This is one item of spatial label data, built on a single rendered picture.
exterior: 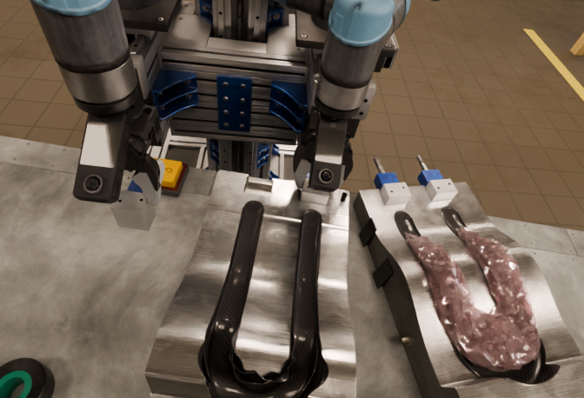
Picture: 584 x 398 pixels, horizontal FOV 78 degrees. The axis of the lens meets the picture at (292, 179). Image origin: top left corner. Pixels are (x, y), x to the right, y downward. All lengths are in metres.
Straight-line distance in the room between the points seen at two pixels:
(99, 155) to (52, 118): 1.89
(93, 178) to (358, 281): 0.49
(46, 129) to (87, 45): 1.90
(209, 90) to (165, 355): 0.65
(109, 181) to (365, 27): 0.35
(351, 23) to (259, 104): 0.55
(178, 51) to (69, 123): 1.44
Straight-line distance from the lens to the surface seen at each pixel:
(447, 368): 0.65
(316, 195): 0.67
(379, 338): 0.70
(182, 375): 0.52
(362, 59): 0.49
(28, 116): 2.43
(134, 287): 0.71
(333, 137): 0.56
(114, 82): 0.45
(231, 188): 0.69
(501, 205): 2.26
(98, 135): 0.49
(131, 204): 0.61
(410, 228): 0.77
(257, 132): 1.05
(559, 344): 0.77
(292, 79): 0.93
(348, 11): 0.47
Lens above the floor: 1.43
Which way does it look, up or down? 49 degrees down
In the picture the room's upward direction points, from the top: 11 degrees clockwise
